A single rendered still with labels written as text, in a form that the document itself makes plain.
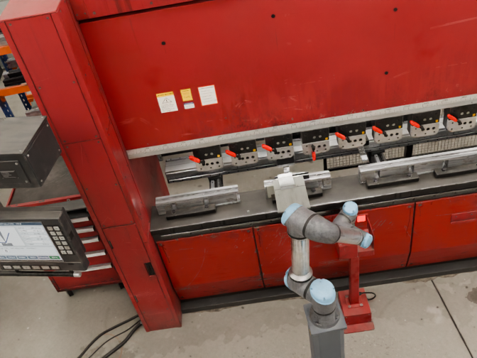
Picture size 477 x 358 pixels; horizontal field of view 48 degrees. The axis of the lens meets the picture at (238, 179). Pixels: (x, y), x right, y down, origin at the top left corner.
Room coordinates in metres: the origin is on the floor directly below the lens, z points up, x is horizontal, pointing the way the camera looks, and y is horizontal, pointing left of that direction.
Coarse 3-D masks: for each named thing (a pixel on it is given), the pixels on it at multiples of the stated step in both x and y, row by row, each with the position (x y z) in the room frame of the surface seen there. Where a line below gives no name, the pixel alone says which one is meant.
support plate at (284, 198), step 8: (296, 184) 2.25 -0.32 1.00; (304, 184) 2.23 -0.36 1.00; (280, 192) 2.20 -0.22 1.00; (288, 192) 2.19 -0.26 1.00; (296, 192) 2.18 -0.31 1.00; (304, 192) 2.16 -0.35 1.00; (280, 200) 2.14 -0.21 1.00; (288, 200) 2.13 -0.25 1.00; (296, 200) 2.11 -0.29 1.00; (304, 200) 2.10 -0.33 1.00; (280, 208) 2.08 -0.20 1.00
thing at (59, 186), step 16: (48, 176) 2.81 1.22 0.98; (64, 176) 2.77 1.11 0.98; (16, 192) 2.70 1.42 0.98; (32, 192) 2.67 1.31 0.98; (48, 192) 2.64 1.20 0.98; (64, 192) 2.61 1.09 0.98; (80, 224) 2.53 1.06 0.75; (96, 240) 2.51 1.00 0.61; (96, 256) 2.53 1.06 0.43; (96, 272) 2.54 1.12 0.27; (112, 272) 2.53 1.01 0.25; (64, 288) 2.56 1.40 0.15; (80, 288) 2.54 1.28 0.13
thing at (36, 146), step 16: (0, 128) 1.92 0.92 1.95; (16, 128) 1.90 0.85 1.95; (32, 128) 1.88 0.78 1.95; (48, 128) 1.93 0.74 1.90; (0, 144) 1.80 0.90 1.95; (16, 144) 1.78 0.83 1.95; (32, 144) 1.79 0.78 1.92; (48, 144) 1.88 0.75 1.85; (0, 160) 1.75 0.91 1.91; (16, 160) 1.73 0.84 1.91; (32, 160) 1.75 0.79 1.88; (48, 160) 1.84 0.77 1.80; (0, 176) 1.76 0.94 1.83; (16, 176) 1.74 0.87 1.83; (32, 176) 1.73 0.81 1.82
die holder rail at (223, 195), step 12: (192, 192) 2.38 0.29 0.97; (204, 192) 2.37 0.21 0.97; (216, 192) 2.34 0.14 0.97; (228, 192) 2.32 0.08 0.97; (156, 204) 2.35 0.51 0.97; (168, 204) 2.35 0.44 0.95; (180, 204) 2.34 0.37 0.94; (192, 204) 2.34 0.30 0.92; (204, 204) 2.35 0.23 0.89; (216, 204) 2.33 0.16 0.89; (228, 204) 2.32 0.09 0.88
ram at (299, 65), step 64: (256, 0) 2.29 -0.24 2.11; (320, 0) 2.27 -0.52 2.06; (384, 0) 2.25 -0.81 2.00; (448, 0) 2.24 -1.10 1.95; (128, 64) 2.33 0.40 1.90; (192, 64) 2.31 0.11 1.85; (256, 64) 2.29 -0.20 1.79; (320, 64) 2.27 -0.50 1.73; (384, 64) 2.25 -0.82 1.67; (448, 64) 2.23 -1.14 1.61; (128, 128) 2.34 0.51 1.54; (192, 128) 2.32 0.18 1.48; (256, 128) 2.30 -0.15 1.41; (320, 128) 2.28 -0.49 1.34
